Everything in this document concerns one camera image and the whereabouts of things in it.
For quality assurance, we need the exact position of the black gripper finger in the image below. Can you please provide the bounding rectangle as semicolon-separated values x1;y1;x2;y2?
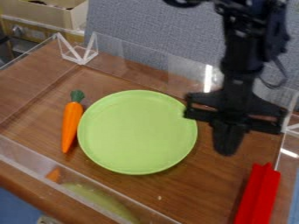
211;120;230;156
228;123;249;155

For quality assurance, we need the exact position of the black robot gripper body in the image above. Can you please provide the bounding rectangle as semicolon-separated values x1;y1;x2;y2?
184;71;287;135

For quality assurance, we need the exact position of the red plastic block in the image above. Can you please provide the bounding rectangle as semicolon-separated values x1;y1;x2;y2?
234;163;281;224

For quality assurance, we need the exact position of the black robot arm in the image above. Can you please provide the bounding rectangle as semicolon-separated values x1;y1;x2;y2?
163;0;290;156

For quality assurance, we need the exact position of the green round plate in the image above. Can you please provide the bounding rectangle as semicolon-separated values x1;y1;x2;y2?
78;90;198;175

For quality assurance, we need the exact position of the orange toy carrot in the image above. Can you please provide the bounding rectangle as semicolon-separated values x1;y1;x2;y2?
60;90;86;153

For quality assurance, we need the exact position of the cardboard box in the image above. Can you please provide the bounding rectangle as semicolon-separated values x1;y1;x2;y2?
0;0;90;30

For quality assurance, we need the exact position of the wooden shelf with knob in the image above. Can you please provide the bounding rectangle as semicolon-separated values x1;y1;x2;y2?
0;15;84;43

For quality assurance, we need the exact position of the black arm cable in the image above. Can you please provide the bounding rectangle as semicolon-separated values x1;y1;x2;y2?
258;55;290;89

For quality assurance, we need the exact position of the clear acrylic corner bracket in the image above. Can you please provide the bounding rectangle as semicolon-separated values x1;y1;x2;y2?
56;33;99;65

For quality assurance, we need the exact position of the clear acrylic enclosure wall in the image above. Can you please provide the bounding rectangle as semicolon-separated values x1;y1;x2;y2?
0;31;299;224

